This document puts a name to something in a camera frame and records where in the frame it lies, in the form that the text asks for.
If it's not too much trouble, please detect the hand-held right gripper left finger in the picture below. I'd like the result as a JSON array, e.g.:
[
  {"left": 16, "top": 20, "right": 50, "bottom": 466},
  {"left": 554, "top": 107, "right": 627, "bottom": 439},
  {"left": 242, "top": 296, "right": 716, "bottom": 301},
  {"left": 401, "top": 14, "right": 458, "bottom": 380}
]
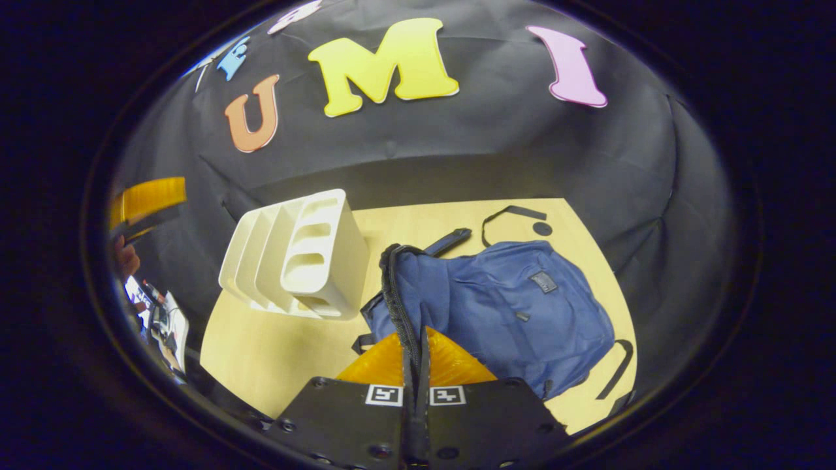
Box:
[{"left": 265, "top": 332, "right": 419, "bottom": 470}]

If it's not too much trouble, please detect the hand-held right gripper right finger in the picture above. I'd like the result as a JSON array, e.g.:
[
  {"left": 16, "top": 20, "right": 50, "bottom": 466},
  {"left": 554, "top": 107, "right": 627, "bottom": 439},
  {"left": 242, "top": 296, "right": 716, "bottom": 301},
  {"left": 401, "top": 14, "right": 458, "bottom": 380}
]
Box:
[{"left": 423, "top": 328, "right": 570, "bottom": 470}]

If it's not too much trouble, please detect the blue schoolbag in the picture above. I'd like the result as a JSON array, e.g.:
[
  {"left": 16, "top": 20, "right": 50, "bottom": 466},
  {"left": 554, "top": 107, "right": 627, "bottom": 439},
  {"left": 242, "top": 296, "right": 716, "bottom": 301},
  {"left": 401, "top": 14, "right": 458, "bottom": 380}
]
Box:
[{"left": 353, "top": 205, "right": 635, "bottom": 402}]

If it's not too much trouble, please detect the white bookshelf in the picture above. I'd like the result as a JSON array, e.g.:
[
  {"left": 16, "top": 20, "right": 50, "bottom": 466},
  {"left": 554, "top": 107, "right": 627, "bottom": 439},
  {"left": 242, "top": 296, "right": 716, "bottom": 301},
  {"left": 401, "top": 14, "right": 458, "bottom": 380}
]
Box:
[{"left": 219, "top": 189, "right": 370, "bottom": 319}]

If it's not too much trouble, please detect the white side table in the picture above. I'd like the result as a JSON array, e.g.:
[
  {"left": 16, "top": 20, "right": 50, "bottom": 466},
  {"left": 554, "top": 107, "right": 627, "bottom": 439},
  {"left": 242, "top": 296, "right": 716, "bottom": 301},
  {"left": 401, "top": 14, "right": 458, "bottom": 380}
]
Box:
[{"left": 123, "top": 274, "right": 191, "bottom": 376}]

